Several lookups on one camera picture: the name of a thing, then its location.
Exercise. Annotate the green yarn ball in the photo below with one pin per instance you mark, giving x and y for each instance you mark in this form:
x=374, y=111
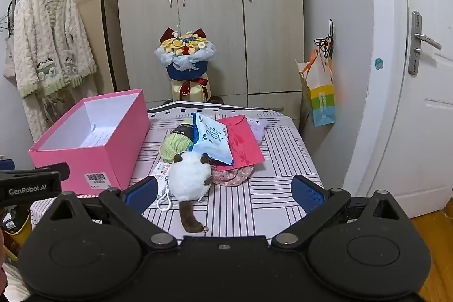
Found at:
x=173, y=146

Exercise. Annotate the white brown plush cat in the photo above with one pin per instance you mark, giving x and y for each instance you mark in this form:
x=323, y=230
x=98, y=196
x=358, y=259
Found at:
x=189, y=176

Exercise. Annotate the red envelope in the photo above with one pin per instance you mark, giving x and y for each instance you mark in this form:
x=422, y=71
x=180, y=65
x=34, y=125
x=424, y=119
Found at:
x=246, y=146

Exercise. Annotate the beige wardrobe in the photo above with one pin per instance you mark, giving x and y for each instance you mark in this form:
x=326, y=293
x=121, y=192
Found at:
x=212, y=40

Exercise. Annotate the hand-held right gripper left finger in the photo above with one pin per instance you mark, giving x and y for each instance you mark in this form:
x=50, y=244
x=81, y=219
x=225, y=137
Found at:
x=141, y=193

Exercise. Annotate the blue door sticker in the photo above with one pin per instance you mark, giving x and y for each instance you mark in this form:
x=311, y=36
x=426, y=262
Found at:
x=379, y=64

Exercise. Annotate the black clothes rack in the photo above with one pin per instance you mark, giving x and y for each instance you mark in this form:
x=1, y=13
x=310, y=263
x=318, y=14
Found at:
x=105, y=22

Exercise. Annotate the blue white packet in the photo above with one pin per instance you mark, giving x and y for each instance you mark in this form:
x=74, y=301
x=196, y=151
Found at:
x=212, y=142

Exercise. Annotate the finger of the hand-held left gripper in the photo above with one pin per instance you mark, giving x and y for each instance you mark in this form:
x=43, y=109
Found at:
x=53, y=169

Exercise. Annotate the purple plush toy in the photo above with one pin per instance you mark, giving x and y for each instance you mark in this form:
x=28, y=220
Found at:
x=258, y=128

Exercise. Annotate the white fleece garment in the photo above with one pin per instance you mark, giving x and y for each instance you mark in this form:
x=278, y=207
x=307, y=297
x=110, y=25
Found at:
x=39, y=114

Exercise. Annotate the beige hanging cloth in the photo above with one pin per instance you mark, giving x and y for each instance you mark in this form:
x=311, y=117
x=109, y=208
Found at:
x=10, y=65

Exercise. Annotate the pink floral cloth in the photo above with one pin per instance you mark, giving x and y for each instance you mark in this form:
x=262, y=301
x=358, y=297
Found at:
x=231, y=176

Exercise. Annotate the striped bed sheet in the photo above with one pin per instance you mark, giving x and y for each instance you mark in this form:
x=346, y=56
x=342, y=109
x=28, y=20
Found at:
x=276, y=160

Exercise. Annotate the white green knit cardigan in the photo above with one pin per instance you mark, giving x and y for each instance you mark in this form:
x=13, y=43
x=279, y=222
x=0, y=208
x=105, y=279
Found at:
x=53, y=40

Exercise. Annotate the colourful striped gift bag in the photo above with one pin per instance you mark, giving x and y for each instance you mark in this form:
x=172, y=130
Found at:
x=320, y=100

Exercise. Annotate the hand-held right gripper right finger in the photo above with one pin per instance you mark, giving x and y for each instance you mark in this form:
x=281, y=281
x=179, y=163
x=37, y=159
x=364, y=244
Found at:
x=308, y=196

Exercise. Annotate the white paper sheet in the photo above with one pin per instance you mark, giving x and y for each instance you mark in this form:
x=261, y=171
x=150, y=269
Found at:
x=99, y=137

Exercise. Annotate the flower bouquet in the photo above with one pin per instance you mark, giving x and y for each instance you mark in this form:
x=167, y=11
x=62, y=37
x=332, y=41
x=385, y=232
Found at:
x=185, y=56

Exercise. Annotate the white door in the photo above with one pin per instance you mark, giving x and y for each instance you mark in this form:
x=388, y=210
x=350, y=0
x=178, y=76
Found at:
x=417, y=132

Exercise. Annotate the pink cardboard box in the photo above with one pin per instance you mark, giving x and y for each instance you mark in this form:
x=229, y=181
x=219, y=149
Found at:
x=102, y=160

